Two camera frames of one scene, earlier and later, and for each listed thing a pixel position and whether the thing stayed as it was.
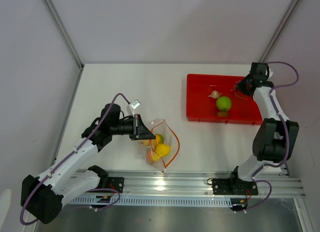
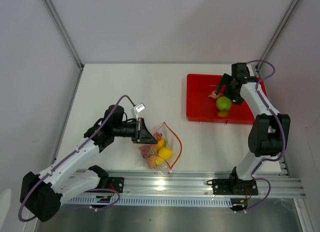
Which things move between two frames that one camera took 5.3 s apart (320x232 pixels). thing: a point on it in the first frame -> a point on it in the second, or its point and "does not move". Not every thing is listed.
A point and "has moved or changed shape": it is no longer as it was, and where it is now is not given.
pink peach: x=149 y=157 has moved or changed shape
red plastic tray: x=201 y=107 does not move
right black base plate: x=234 y=187 does not move
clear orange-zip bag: x=159 y=152 has moved or changed shape
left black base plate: x=116 y=183 does not move
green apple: x=223 y=103 does not move
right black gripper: x=240 y=86 -> x=225 y=80
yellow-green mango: x=159 y=139 has moved or changed shape
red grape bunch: x=237 y=92 has moved or changed shape
